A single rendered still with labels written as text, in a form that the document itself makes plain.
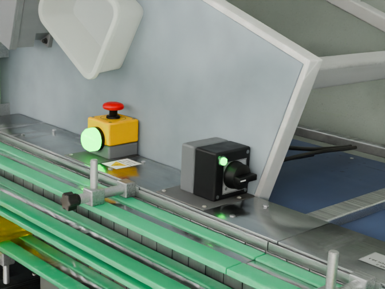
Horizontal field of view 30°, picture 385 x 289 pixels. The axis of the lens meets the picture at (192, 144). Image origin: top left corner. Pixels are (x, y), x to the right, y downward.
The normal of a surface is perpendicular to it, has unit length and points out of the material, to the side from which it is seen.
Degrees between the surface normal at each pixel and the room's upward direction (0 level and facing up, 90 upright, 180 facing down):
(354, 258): 90
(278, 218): 90
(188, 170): 0
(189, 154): 0
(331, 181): 90
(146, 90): 0
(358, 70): 90
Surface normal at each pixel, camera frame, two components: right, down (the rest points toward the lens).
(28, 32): 0.63, 0.52
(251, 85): -0.73, 0.14
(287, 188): 0.04, -0.97
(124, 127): 0.68, 0.21
